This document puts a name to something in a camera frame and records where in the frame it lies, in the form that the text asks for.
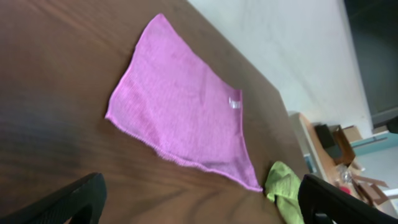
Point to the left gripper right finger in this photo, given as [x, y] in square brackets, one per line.
[321, 202]

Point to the cardboard box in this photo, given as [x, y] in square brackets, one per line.
[343, 138]

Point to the black box on desk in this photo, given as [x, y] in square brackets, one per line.
[327, 141]

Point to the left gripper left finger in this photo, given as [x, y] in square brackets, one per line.
[79, 202]

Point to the purple microfibre cloth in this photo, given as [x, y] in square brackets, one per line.
[171, 100]

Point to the crumpled green cloth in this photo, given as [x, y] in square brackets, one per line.
[282, 188]

